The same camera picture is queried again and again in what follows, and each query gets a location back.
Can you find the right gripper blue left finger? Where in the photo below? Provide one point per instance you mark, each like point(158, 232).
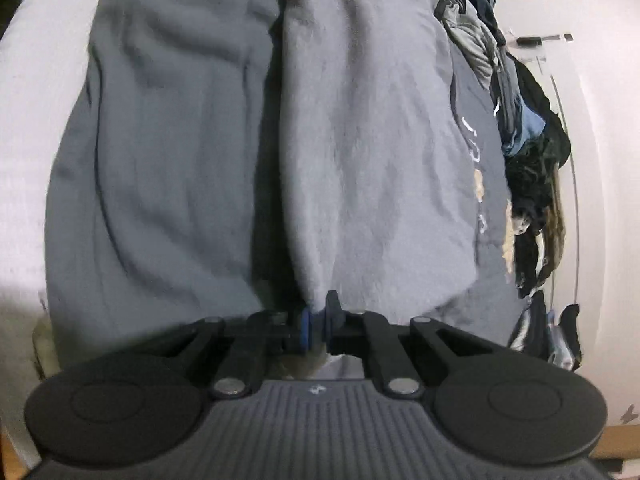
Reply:
point(249, 346)

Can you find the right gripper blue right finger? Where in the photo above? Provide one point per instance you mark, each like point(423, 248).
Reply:
point(371, 338)

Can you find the grey sweatshirt with dark collar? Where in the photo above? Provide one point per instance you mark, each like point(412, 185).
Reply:
point(378, 180)

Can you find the stack of folded clothes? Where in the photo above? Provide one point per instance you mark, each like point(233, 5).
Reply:
point(542, 334)

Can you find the black clothes pile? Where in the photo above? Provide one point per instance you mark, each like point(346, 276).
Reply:
point(533, 179)

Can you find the grey quilted bedspread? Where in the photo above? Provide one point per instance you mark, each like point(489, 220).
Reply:
point(165, 202)

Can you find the blue folded shirt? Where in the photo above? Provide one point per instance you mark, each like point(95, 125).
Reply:
point(518, 124)

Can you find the crumpled grey garment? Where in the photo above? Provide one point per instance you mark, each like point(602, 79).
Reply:
point(472, 36)

